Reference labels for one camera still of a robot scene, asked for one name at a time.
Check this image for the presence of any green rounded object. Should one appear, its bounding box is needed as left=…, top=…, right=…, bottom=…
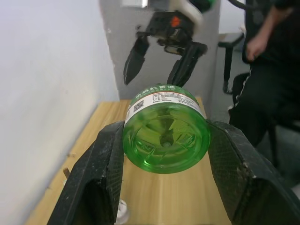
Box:
left=198, top=0, right=220, bottom=14

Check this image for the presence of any black office chair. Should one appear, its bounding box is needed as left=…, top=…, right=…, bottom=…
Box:
left=217, top=0, right=300, bottom=188

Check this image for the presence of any person's bare hand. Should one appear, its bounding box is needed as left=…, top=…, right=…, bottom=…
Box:
left=245, top=34, right=270, bottom=62

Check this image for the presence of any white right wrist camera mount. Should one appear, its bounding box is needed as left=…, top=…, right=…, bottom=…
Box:
left=169, top=0, right=204, bottom=36

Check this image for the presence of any green mosquito repellent liquid bottle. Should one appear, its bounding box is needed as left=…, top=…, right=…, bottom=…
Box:
left=122, top=83, right=211, bottom=174

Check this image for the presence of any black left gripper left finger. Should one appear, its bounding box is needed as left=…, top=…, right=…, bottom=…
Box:
left=48, top=120, right=125, bottom=225

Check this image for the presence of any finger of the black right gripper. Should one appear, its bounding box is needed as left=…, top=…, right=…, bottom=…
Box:
left=123, top=36, right=151, bottom=86
left=166, top=43, right=209, bottom=88

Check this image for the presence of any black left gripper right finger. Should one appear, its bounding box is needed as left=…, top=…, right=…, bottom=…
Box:
left=207, top=119, right=300, bottom=225

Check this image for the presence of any person in black clothes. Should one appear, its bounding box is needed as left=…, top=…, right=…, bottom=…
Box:
left=228, top=0, right=300, bottom=147

